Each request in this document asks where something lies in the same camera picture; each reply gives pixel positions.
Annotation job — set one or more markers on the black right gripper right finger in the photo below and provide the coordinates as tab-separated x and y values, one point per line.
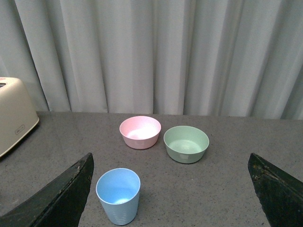
279	193

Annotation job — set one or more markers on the pink plastic bowl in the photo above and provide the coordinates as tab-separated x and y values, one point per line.
140	132

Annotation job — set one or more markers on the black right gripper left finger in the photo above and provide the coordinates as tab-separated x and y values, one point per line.
60	203

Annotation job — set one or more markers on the green plastic bowl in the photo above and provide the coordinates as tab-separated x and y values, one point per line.
185	144

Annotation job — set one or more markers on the grey pleated curtain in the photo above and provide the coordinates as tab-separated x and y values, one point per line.
195	57

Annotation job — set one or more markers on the light blue plastic cup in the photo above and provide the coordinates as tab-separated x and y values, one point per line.
118	191

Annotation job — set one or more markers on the cream white toaster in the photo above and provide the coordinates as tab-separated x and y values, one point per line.
17	113

